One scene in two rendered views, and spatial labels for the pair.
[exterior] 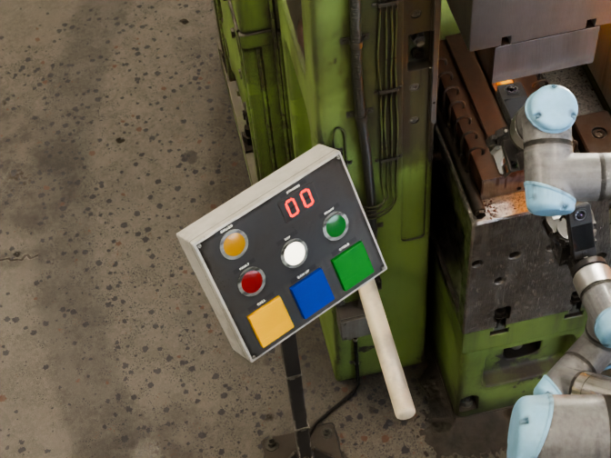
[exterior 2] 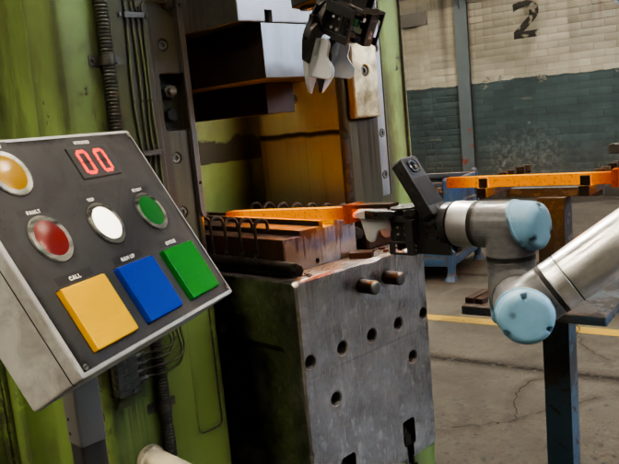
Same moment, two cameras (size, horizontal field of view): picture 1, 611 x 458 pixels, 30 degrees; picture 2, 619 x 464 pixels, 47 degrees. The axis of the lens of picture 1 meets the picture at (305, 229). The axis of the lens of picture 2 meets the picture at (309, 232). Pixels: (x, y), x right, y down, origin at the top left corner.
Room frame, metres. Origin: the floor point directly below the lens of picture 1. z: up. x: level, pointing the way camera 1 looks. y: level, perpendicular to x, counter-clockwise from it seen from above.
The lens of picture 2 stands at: (0.42, 0.34, 1.19)
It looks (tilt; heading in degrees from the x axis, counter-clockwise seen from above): 9 degrees down; 323
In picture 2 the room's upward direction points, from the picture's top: 5 degrees counter-clockwise
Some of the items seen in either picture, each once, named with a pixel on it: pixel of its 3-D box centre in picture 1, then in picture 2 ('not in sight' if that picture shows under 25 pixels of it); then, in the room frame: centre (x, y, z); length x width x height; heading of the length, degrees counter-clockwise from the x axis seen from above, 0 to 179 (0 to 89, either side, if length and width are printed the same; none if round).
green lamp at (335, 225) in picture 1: (335, 225); (151, 211); (1.30, -0.06, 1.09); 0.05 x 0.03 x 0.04; 98
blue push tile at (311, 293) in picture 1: (311, 293); (147, 289); (1.21, 0.00, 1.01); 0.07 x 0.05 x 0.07; 123
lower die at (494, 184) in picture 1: (495, 105); (250, 237); (1.68, -0.45, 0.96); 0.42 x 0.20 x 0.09; 8
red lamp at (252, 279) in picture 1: (251, 281); (51, 238); (1.20, 0.11, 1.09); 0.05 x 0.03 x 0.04; 98
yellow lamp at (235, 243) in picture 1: (234, 244); (9, 173); (1.23, 0.13, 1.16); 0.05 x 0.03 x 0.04; 98
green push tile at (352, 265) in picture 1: (351, 265); (188, 271); (1.27, -0.08, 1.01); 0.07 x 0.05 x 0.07; 123
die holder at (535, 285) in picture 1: (508, 173); (278, 348); (1.70, -0.50, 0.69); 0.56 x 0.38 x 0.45; 8
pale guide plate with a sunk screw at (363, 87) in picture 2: not in sight; (362, 79); (1.65, -0.77, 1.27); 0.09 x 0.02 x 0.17; 98
